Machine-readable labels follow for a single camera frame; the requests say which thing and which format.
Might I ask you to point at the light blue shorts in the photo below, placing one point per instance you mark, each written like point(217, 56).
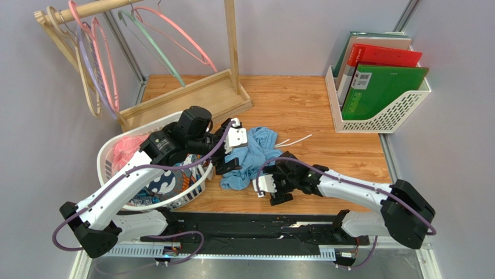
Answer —
point(261, 147)

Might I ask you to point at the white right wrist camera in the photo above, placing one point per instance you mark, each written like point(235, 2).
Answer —
point(264, 185)

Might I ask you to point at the white file organizer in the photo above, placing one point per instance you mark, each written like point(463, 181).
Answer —
point(387, 121)

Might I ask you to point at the aluminium corner post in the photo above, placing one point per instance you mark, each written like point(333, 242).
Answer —
point(406, 16)
point(129, 56)

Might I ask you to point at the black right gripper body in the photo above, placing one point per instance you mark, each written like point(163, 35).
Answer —
point(279, 183)

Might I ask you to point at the wooden clothes rack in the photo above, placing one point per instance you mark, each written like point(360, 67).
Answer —
point(221, 93)

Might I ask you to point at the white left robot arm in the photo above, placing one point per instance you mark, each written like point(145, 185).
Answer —
point(177, 142)

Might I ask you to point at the aluminium corner post left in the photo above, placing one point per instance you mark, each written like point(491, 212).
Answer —
point(129, 56)

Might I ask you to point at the aluminium corner post right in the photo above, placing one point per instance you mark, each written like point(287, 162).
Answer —
point(406, 16)

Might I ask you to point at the beige wooden hanger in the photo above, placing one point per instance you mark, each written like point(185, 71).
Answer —
point(92, 97)

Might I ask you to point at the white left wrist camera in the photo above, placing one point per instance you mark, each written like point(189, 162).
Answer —
point(236, 137)

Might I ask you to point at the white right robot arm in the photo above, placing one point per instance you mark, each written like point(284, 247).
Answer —
point(396, 210)

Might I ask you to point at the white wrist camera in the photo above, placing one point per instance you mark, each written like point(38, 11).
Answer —
point(264, 185)
point(236, 137)

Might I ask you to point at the white laundry basket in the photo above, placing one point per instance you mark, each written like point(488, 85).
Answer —
point(104, 162)

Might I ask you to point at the pink hanger on rack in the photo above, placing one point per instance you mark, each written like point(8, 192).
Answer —
point(104, 73)

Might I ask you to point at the red clip file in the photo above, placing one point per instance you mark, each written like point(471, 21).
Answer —
point(375, 55)

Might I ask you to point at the mint green hanger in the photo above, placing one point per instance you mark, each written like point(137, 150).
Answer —
point(151, 46)

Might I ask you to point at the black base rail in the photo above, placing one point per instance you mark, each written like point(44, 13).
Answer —
point(259, 234)

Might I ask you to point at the pink garment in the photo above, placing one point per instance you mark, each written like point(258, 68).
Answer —
point(124, 149)

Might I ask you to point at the beige folder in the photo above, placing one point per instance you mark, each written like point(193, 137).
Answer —
point(371, 42)

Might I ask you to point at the lilac hanger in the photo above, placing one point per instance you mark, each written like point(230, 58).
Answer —
point(87, 65)

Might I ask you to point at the patterned blue orange garment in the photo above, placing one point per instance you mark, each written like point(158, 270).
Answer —
point(168, 185)

